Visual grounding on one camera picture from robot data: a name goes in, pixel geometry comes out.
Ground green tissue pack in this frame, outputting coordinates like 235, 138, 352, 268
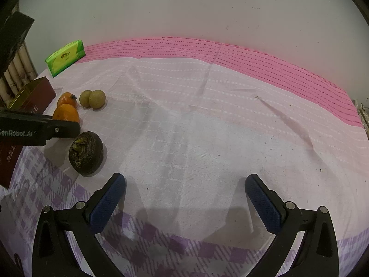
45, 39, 86, 78

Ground maroon candy box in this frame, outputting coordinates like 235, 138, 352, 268
0, 76, 57, 189

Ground orange fruit with dark stem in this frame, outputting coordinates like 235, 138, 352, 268
57, 92, 78, 109

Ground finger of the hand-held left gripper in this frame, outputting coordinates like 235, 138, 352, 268
40, 114, 82, 146

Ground large dark brown fruit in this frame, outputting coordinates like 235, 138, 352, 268
68, 131, 104, 176

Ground pink blanket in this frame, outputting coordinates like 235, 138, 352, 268
82, 36, 364, 128

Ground beige bamboo slats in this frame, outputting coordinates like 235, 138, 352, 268
0, 42, 38, 107

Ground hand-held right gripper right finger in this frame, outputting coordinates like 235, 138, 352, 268
244, 174, 340, 277

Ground black rectangular object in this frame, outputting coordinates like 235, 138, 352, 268
0, 11, 35, 77

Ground small orange tangerine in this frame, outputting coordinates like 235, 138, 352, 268
52, 104, 80, 123

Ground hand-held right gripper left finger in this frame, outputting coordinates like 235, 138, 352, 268
32, 173, 126, 277

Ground crumpled foil wrapper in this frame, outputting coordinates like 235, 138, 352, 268
352, 98, 369, 135

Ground purple checked bed sheet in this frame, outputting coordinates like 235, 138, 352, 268
0, 57, 369, 277

